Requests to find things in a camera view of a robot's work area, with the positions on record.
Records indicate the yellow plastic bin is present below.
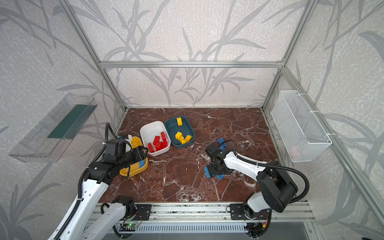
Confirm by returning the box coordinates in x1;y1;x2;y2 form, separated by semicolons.
120;137;149;178

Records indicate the red lego brick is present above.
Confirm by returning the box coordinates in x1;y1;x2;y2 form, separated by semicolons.
148;143;155;153
155;142;168;151
161;132;168;143
153;136;161;145

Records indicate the small yellow lego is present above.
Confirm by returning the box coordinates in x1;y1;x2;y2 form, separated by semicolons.
184;135;192;143

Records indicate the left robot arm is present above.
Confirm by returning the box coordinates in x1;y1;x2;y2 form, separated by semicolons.
49;123;149;240

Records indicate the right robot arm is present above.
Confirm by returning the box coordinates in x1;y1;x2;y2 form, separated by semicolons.
205;140;310;220

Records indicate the white plastic bin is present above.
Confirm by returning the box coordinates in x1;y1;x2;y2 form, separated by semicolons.
140;121;171;157

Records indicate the teal plastic bin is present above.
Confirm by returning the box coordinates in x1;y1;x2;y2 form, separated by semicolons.
165;116;196;149

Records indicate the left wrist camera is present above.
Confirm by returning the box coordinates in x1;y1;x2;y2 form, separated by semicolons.
120;134;133;144

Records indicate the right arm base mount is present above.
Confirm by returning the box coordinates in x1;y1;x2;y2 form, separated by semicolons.
226;204;272;222

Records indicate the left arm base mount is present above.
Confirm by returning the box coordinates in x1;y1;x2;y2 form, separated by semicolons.
122;204;152;221

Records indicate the aluminium front rail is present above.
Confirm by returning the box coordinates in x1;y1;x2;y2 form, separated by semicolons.
133;202;316;224

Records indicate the white wire wall basket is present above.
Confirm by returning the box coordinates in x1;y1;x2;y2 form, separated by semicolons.
271;90;332;163

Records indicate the clear plastic wall shelf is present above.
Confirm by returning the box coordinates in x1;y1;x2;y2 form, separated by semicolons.
9;94;97;163

